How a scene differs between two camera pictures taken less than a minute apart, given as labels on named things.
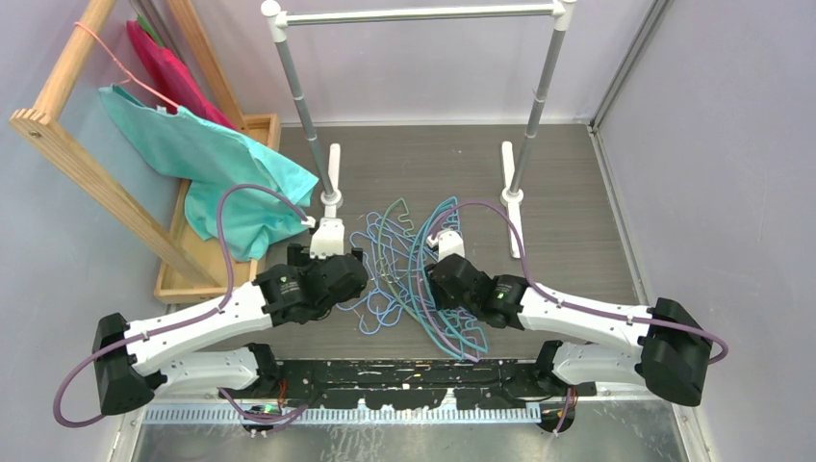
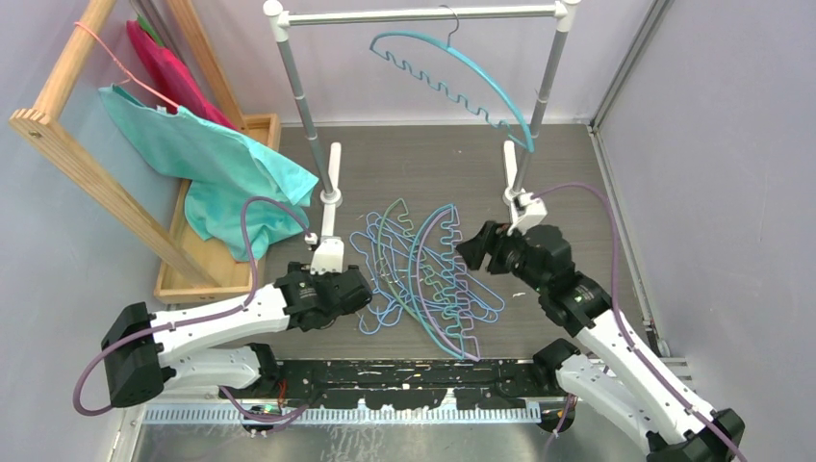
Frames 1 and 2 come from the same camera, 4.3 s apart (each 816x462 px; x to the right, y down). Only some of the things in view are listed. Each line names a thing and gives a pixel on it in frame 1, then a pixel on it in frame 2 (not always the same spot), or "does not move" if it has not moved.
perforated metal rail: [350, 415] does not move
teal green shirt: [212, 160] does not move
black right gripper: [442, 300] -> [491, 240]
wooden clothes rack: [193, 271] does not move
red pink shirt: [176, 84] does not move
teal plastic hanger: [410, 277] -> [530, 148]
